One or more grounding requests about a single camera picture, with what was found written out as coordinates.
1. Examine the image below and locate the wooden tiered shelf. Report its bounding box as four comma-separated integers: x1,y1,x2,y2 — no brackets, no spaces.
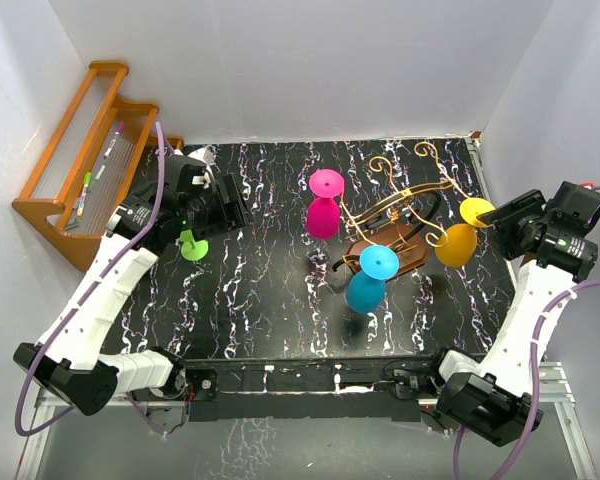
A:
12,61,159,271

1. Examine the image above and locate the orange wine glass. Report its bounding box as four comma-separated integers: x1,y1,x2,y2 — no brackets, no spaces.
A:
434,197,495,268

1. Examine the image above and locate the green wine glass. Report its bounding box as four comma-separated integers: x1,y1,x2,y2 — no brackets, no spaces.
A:
179,230,209,262

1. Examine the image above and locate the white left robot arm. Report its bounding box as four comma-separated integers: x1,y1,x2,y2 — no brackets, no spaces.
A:
13,147,253,415

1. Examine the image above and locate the gold wire wine glass rack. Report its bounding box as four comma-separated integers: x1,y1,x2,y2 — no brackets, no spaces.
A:
332,140,472,276

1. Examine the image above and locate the green capped marker pen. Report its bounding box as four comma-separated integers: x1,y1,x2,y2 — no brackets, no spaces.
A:
76,172,92,217

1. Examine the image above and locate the pink wine glass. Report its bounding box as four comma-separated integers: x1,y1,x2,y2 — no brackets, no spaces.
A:
307,169,344,239

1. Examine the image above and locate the aluminium frame rail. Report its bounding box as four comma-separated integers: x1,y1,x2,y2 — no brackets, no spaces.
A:
17,139,599,480

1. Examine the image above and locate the blue wine glass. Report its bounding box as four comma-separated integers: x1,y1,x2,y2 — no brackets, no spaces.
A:
345,245,400,314

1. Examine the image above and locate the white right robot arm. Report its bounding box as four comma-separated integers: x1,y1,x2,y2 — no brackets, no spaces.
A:
425,181,600,447

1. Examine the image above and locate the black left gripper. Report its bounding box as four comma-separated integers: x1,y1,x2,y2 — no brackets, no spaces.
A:
180,174,255,241

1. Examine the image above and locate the pink capped marker pen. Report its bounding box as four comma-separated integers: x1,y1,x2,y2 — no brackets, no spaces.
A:
91,122,125,185

